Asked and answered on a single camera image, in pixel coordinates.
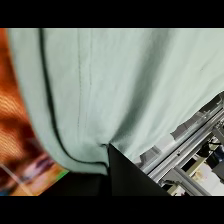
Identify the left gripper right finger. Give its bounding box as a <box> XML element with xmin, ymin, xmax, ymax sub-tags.
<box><xmin>107</xmin><ymin>143</ymin><xmax>171</xmax><ymax>197</ymax></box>

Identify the silver frame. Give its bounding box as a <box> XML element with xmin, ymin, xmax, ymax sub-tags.
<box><xmin>134</xmin><ymin>91</ymin><xmax>224</xmax><ymax>197</ymax></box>

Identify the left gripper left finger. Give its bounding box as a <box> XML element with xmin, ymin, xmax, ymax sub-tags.
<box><xmin>42</xmin><ymin>170</ymin><xmax>111</xmax><ymax>197</ymax></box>

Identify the pale green shirt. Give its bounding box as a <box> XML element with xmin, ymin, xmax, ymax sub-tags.
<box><xmin>6</xmin><ymin>28</ymin><xmax>224</xmax><ymax>176</ymax></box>

